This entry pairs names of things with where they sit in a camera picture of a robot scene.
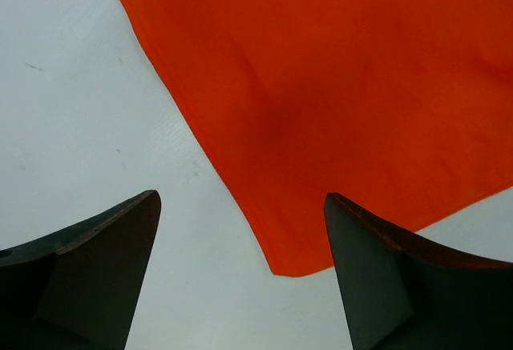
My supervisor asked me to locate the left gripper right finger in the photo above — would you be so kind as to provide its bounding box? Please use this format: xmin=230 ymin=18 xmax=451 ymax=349
xmin=325 ymin=193 xmax=512 ymax=349

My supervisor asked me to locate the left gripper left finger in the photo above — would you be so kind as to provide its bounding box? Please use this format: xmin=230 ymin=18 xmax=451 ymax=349
xmin=1 ymin=190 xmax=161 ymax=349

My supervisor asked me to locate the orange t shirt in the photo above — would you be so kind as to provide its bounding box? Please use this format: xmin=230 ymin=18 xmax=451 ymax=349
xmin=120 ymin=0 xmax=512 ymax=277

